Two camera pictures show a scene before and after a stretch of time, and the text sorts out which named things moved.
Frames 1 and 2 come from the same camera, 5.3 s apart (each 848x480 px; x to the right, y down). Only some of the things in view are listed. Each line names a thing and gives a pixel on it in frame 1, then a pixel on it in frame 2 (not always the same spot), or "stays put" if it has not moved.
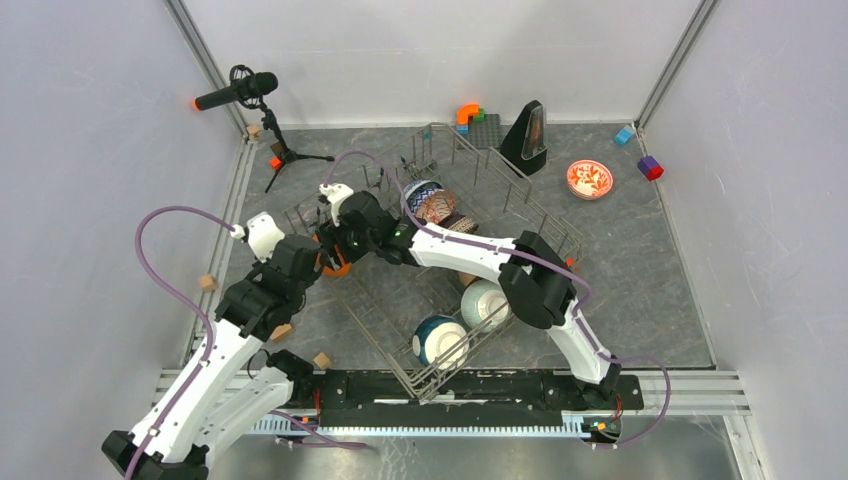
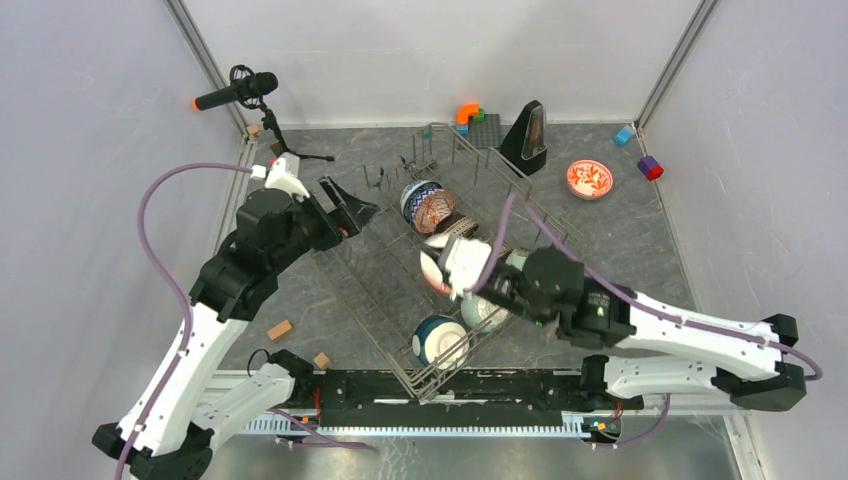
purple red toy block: (651, 168) stays put
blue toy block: (623, 135) stays put
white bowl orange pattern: (589, 179) stays put
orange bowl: (345, 267) → (433, 272)
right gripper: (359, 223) → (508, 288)
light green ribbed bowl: (485, 306) stays put
